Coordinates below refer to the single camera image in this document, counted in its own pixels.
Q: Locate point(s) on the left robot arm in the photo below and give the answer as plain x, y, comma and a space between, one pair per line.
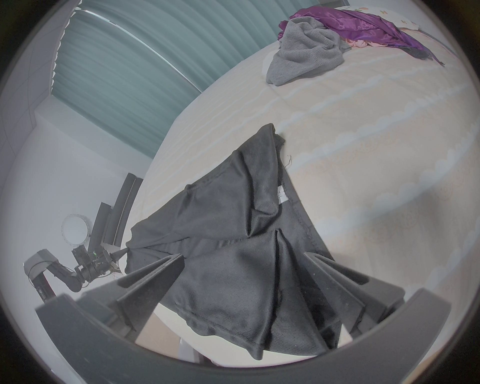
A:
48, 273

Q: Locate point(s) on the black dressing table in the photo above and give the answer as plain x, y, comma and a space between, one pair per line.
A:
98, 228

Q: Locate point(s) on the small black garment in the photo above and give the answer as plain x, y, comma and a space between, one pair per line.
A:
418, 52

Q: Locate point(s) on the grey garment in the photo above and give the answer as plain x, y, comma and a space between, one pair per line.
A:
303, 52

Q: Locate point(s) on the black T-shirt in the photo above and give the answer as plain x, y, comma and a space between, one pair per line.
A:
243, 243

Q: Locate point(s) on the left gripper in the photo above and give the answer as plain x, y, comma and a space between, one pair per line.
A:
103, 262

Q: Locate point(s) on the purple garment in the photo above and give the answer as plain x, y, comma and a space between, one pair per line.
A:
356, 20

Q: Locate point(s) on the black chest of drawers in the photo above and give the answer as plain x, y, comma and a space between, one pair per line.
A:
122, 210

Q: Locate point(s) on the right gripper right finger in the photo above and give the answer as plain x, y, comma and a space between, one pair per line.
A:
348, 300

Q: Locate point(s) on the pink garment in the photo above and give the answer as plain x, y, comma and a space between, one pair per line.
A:
356, 43

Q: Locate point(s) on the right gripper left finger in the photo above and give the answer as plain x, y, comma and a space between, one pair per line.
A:
146, 296

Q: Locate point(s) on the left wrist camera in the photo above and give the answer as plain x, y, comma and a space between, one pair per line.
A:
80, 255

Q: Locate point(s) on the white printed pillow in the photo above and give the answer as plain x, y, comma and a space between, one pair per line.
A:
390, 15

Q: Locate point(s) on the bed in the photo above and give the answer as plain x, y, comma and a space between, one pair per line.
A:
356, 150

